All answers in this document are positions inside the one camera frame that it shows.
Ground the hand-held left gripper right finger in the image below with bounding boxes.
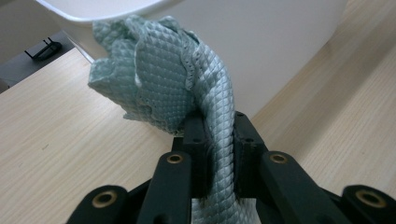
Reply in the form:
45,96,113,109
232,111,269,200

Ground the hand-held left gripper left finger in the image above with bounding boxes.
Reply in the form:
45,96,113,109
182,112,213,199

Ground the light blue textured cloth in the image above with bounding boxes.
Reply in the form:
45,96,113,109
88,14,261,224

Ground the white plastic bin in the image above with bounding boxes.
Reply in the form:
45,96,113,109
35,0,349,120

